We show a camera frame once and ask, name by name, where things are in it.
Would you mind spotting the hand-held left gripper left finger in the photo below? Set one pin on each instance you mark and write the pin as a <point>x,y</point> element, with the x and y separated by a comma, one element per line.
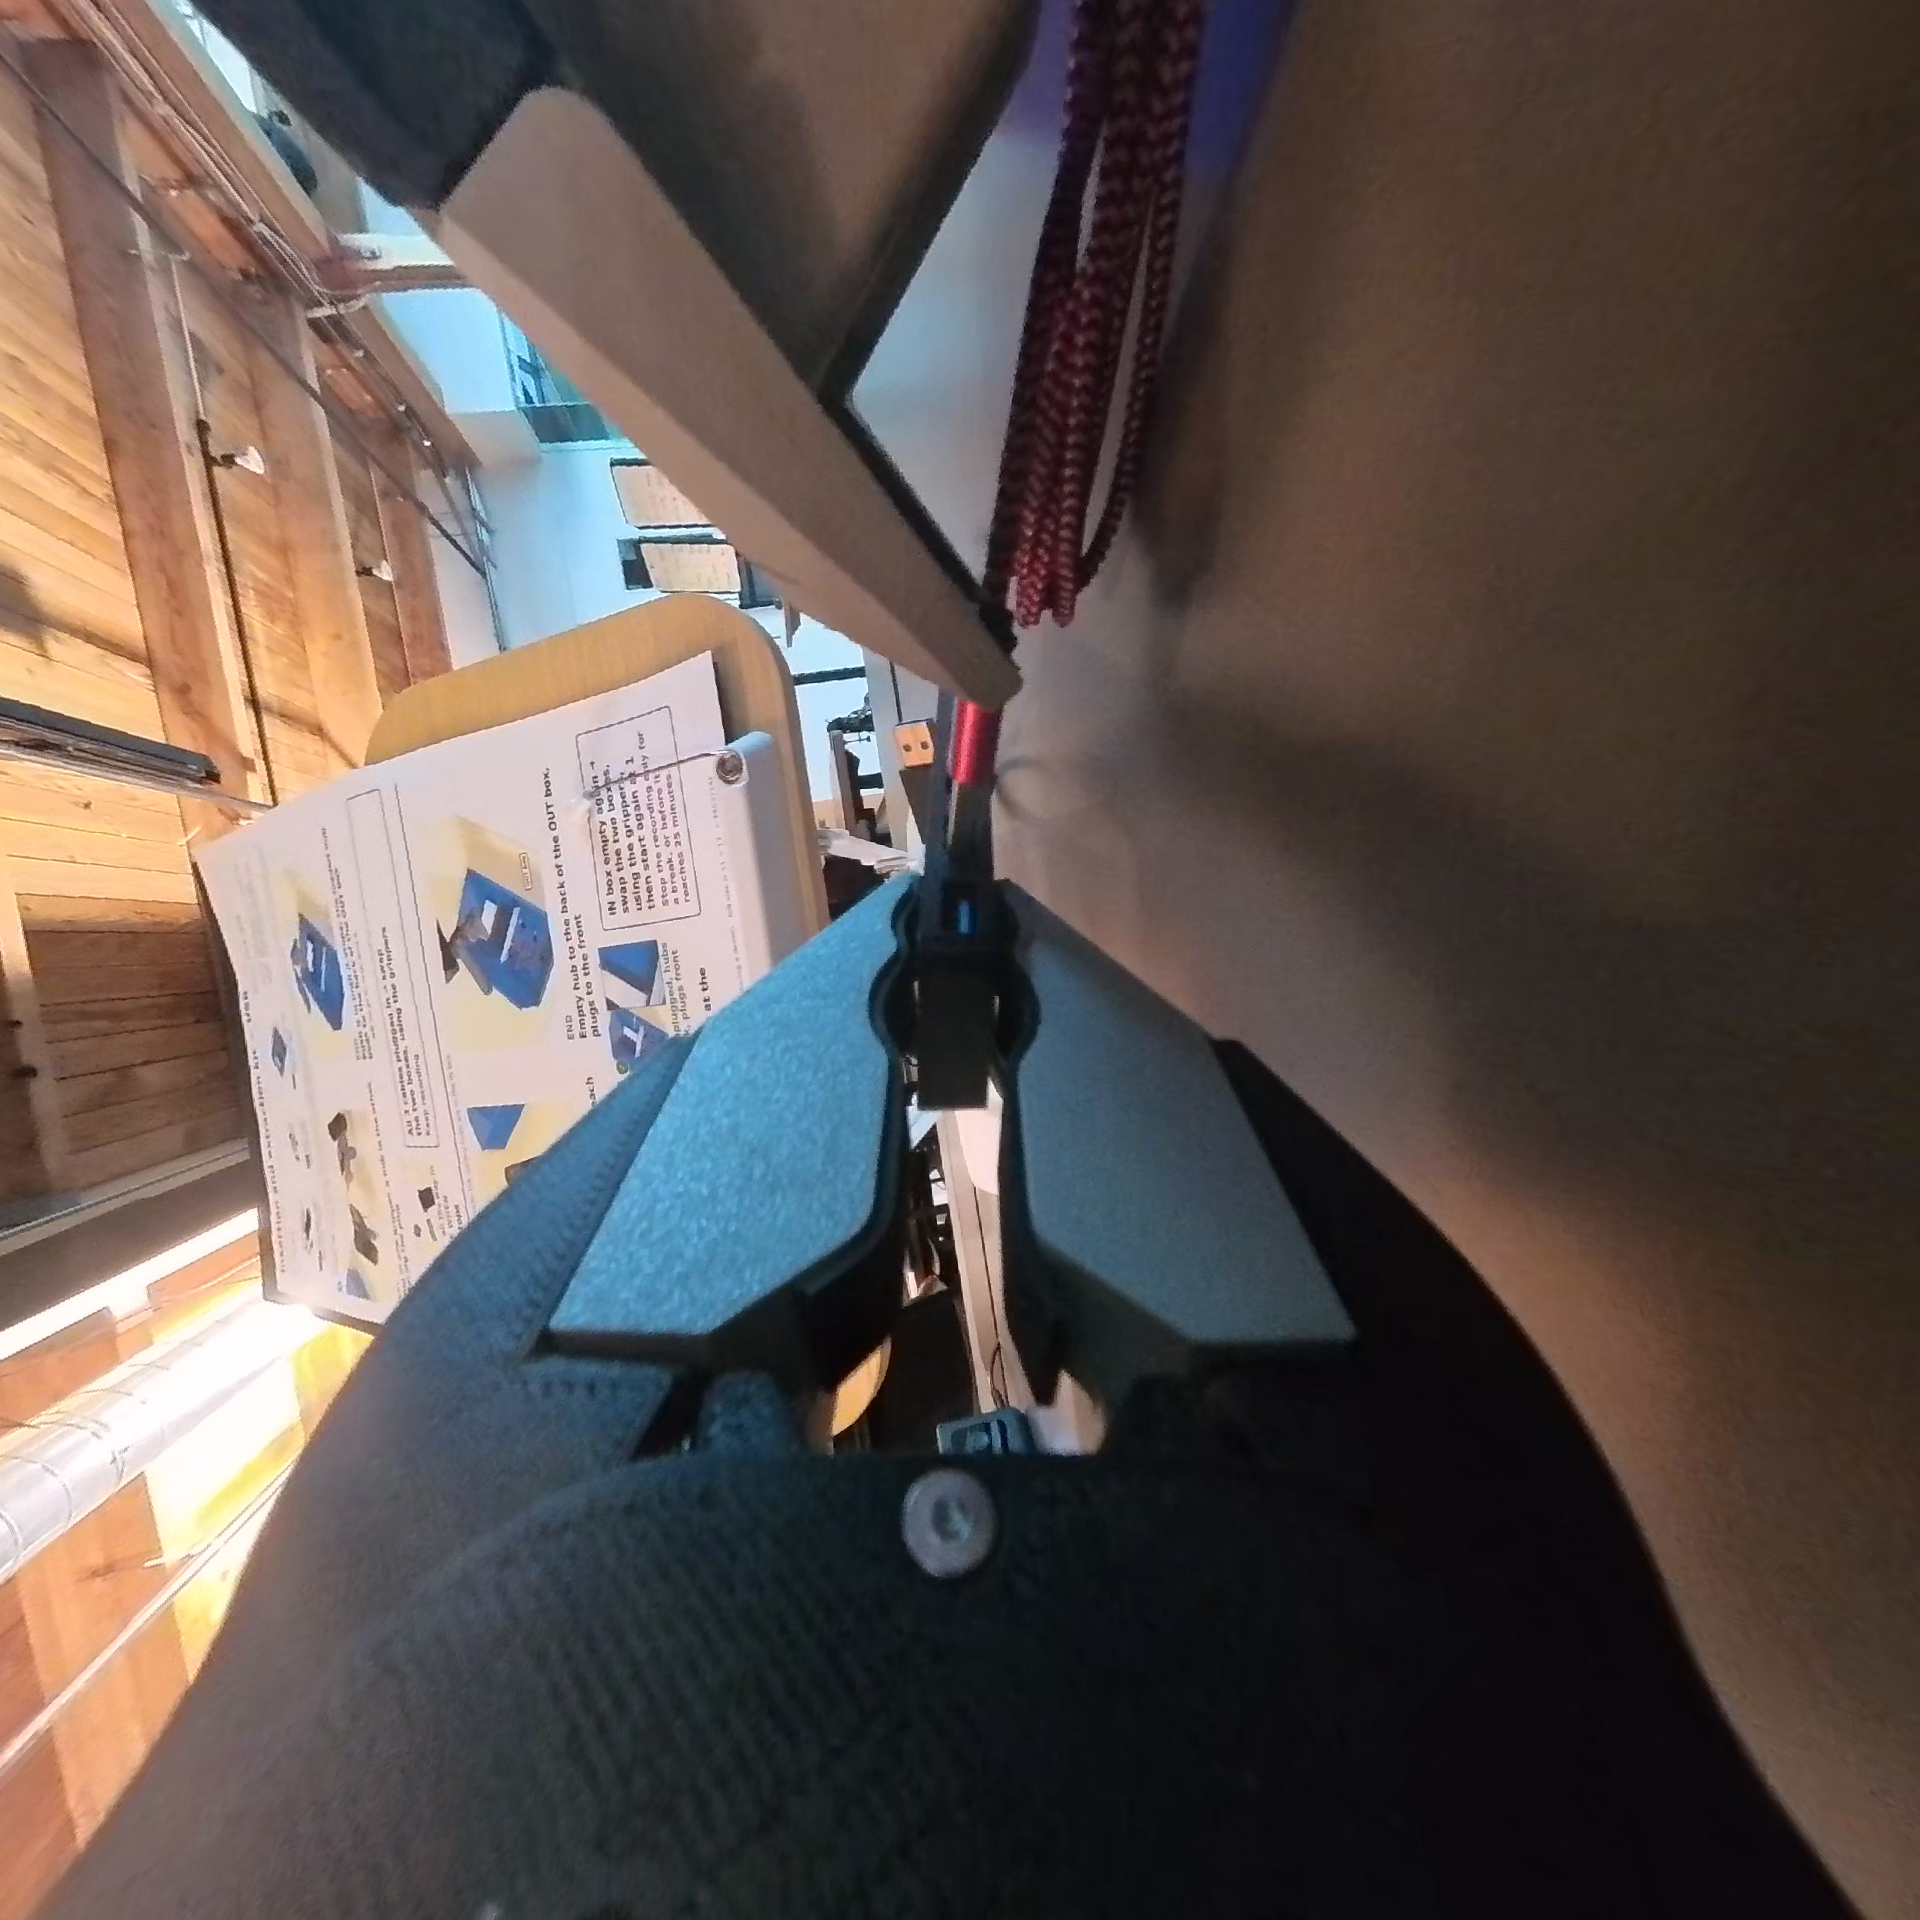
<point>733,1185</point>

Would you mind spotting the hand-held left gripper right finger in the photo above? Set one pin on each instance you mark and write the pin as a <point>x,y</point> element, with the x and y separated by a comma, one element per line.
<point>1189,1185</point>

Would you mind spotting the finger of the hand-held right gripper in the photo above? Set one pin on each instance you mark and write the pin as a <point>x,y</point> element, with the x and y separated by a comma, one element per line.
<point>714,379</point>

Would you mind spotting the black usb hub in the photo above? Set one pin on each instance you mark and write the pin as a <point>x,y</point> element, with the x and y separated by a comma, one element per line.
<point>957,1020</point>

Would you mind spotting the white sheet holder bar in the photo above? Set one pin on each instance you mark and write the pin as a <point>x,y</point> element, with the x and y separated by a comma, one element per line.
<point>778,852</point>

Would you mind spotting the printed instruction sheet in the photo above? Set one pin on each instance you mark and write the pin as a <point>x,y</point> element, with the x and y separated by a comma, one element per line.
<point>458,976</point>

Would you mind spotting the metal ceiling rail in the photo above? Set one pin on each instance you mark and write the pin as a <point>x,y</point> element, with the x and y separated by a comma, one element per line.
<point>106,741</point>

